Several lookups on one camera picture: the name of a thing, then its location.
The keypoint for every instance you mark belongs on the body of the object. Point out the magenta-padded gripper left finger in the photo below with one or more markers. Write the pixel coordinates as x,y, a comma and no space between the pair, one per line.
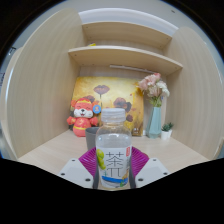
75,170

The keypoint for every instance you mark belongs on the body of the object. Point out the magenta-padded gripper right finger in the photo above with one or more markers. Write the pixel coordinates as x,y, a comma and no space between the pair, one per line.
152,170

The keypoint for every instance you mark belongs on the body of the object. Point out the clear plastic drink bottle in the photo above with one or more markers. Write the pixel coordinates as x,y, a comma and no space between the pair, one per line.
113,146

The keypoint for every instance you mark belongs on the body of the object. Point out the grey textured mug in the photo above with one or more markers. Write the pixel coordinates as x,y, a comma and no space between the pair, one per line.
90,138

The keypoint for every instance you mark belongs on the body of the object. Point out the small succulent in white pot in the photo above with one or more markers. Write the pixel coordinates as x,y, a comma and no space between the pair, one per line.
171,128
165,133

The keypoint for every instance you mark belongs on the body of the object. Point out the teal faceted vase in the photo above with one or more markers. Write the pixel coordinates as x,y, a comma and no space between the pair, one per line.
154,125

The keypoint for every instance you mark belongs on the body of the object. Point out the red orange plush toy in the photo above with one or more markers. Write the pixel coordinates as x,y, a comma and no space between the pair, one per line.
81,121

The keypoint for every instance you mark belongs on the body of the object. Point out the pink white flower bouquet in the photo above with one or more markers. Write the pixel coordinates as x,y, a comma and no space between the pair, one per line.
153,86

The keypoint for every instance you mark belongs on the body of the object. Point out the yellow poppy flower painting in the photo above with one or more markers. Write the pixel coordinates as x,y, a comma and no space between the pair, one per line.
113,90

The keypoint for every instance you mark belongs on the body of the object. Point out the light wooden shelf unit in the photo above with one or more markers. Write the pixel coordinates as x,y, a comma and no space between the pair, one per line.
126,56

